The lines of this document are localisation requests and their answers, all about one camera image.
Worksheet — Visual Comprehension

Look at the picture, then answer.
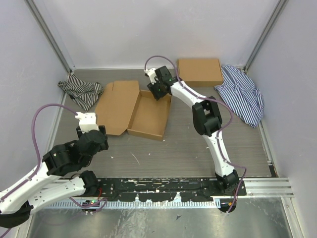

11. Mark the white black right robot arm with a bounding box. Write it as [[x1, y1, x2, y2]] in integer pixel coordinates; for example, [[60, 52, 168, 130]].
[[144, 66, 240, 196]]

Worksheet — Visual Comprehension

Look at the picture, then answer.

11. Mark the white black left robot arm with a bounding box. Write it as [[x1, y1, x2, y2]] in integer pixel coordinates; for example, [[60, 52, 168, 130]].
[[0, 126, 108, 229]]

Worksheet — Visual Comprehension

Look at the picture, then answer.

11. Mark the closed brown cardboard box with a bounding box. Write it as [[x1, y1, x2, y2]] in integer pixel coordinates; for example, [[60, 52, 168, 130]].
[[177, 58, 223, 87]]

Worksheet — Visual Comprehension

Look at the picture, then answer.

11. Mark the black white striped cloth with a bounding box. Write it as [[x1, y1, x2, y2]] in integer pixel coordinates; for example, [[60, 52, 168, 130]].
[[57, 74, 104, 111]]

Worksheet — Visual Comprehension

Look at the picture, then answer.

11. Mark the blue white striped cloth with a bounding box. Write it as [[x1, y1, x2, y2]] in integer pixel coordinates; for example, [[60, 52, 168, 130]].
[[215, 64, 264, 128]]

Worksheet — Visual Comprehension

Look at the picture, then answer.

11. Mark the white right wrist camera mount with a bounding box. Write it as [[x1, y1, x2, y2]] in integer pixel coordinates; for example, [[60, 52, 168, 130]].
[[143, 68, 158, 85]]

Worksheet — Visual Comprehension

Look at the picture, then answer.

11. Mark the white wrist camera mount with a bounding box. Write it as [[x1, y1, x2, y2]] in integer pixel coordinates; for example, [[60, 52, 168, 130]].
[[143, 68, 158, 85], [75, 112, 99, 133]]

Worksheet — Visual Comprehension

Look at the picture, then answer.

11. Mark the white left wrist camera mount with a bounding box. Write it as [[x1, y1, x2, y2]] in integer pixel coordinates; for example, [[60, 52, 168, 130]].
[[75, 112, 99, 133]]

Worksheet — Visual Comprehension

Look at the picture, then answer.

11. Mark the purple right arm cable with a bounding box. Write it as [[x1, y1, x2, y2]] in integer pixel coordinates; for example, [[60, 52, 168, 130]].
[[144, 55, 247, 214]]

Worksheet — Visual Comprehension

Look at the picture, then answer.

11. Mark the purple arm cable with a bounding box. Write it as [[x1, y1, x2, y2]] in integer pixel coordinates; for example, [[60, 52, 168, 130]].
[[144, 55, 247, 214], [0, 104, 108, 238]]

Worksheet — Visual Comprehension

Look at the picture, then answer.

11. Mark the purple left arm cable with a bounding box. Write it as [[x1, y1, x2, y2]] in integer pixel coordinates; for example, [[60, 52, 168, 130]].
[[0, 104, 108, 238]]

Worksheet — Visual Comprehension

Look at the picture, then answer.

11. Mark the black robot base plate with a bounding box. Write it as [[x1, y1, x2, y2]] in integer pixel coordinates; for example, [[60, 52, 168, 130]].
[[70, 176, 247, 202]]

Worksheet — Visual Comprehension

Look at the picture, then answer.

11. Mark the slotted grey cable duct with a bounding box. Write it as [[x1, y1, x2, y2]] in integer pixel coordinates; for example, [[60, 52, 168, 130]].
[[47, 199, 220, 209]]

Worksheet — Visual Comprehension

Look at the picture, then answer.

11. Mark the aluminium frame rail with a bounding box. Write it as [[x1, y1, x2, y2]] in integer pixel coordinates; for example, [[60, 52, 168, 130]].
[[244, 178, 295, 198]]

